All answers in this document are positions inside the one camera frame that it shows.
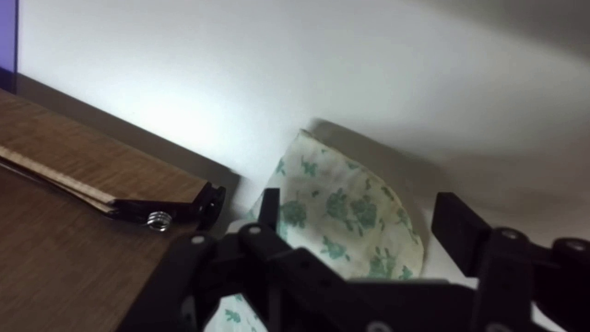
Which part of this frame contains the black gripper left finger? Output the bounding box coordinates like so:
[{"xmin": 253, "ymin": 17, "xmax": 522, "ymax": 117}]
[{"xmin": 118, "ymin": 187, "xmax": 371, "ymax": 332}]

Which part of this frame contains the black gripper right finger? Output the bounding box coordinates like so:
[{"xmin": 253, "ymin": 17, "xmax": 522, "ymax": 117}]
[{"xmin": 432, "ymin": 190, "xmax": 590, "ymax": 332}]

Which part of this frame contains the white green floral cloth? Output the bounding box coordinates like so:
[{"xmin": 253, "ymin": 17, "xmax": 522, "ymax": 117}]
[{"xmin": 205, "ymin": 128, "xmax": 428, "ymax": 332}]

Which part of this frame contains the brown wooden book stand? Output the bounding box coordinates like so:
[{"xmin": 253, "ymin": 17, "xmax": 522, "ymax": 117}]
[{"xmin": 0, "ymin": 72, "xmax": 242, "ymax": 332}]

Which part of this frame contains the purple paper sheet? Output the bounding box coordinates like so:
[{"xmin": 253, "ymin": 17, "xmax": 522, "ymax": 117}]
[{"xmin": 0, "ymin": 0, "xmax": 20, "ymax": 74}]

